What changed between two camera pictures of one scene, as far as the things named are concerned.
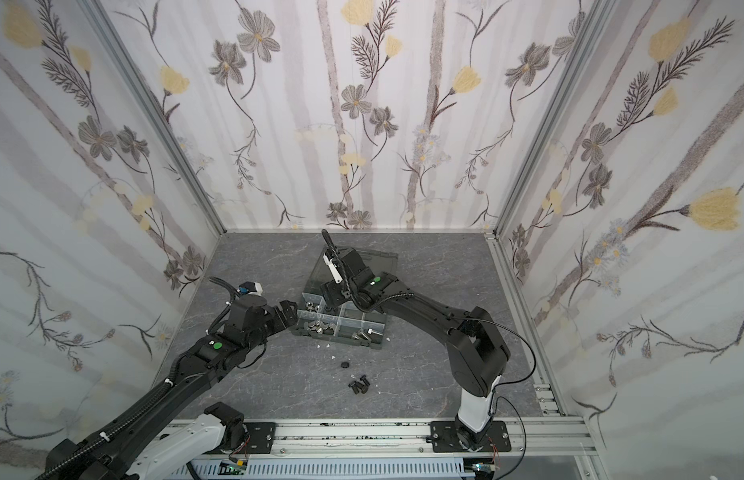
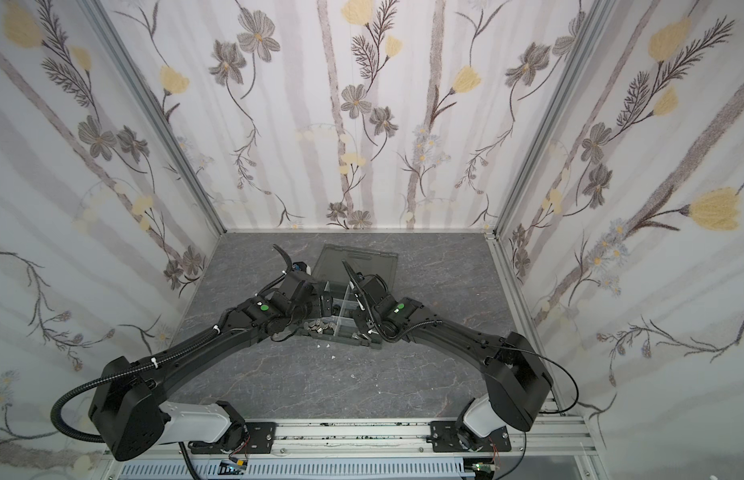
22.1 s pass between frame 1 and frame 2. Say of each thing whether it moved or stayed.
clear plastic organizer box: stayed
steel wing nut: stayed
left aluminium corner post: stayed
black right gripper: moved
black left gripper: moved
